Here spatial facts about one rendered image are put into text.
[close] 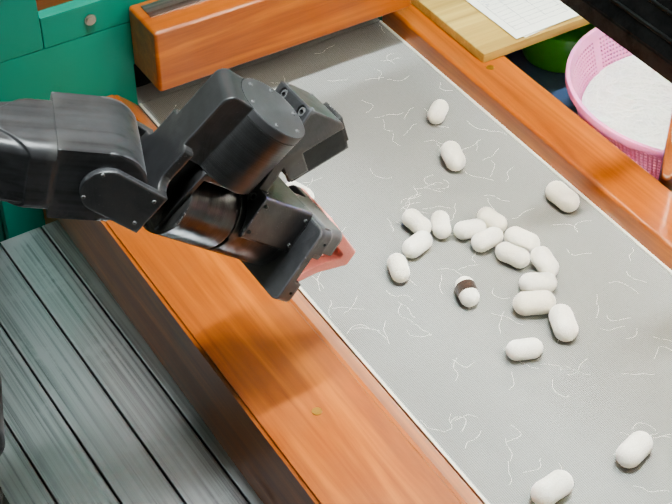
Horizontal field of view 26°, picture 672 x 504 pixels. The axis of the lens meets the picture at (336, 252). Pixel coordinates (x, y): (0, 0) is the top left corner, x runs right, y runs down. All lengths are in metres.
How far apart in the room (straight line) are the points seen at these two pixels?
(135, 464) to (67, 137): 0.39
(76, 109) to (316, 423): 0.33
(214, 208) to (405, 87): 0.55
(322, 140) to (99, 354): 0.40
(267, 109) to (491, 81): 0.55
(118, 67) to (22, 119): 0.52
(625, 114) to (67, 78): 0.57
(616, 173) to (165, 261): 0.44
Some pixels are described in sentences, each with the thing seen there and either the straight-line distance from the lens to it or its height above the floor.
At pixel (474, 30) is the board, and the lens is 1.57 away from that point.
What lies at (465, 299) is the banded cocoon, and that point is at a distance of 1.28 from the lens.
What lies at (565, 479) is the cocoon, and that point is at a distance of 1.14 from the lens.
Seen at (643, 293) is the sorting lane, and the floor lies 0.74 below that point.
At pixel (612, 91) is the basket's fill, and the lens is 1.58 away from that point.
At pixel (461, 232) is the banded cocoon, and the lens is 1.35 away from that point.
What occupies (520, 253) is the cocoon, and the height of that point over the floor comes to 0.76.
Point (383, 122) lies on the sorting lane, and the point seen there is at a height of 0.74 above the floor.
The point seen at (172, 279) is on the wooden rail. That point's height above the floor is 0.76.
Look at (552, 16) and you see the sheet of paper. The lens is 1.60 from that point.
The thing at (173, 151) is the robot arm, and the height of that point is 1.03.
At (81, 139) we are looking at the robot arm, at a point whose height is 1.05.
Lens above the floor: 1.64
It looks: 42 degrees down
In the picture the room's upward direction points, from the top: straight up
